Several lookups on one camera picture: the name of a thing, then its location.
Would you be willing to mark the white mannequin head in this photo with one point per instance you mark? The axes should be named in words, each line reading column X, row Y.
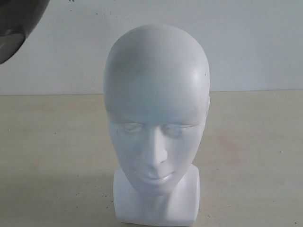
column 156, row 95

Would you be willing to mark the black helmet with tinted visor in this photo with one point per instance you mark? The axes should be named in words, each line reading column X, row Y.
column 18, row 18

